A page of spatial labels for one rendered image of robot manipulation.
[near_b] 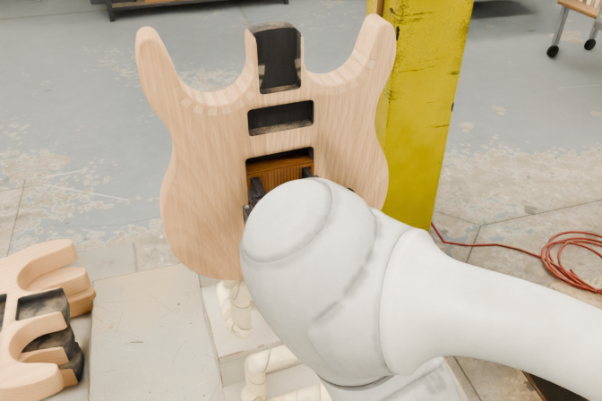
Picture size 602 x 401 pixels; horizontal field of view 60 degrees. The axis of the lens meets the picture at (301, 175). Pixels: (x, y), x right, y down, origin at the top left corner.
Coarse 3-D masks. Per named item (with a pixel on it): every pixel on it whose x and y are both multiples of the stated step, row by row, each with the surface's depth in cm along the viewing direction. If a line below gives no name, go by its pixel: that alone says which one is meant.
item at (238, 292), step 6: (240, 282) 83; (234, 288) 82; (240, 288) 81; (246, 288) 82; (234, 294) 81; (240, 294) 81; (246, 294) 81; (234, 300) 81; (240, 300) 81; (246, 300) 82; (252, 300) 83
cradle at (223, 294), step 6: (216, 288) 93; (222, 288) 91; (222, 294) 90; (228, 294) 90; (222, 300) 89; (228, 300) 89; (222, 306) 89; (228, 306) 88; (222, 312) 88; (228, 312) 87; (228, 318) 86; (228, 324) 86; (234, 324) 85; (228, 330) 86; (234, 330) 85; (240, 330) 86
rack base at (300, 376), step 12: (276, 372) 91; (288, 372) 91; (300, 372) 91; (312, 372) 91; (240, 384) 89; (276, 384) 89; (288, 384) 89; (300, 384) 89; (312, 384) 89; (228, 396) 87; (240, 396) 87; (276, 396) 87
